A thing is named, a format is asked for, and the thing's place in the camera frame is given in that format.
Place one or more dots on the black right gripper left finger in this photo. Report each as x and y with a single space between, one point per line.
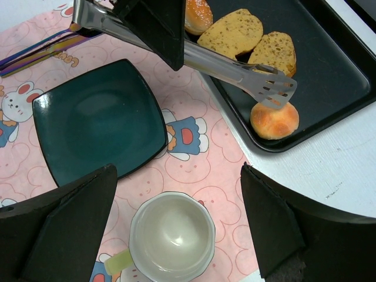
56 236

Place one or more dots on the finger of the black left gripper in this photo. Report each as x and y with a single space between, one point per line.
158 23

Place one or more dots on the stainless steel tongs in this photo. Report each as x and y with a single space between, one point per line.
267 85

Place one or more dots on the pale green mug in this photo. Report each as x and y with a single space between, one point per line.
172 238

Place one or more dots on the dark teal square plate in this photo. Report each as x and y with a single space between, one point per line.
106 115

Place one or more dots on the glazed oval bread bun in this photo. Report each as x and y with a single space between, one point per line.
198 16

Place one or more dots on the black baking tray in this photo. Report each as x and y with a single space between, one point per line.
335 70

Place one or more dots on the small round bread roll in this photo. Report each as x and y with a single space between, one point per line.
274 124

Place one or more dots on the pink bunny placemat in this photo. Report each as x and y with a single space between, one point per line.
211 177

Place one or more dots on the herb toast slice left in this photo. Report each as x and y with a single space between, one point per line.
234 34

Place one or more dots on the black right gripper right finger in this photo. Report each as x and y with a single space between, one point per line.
299 239

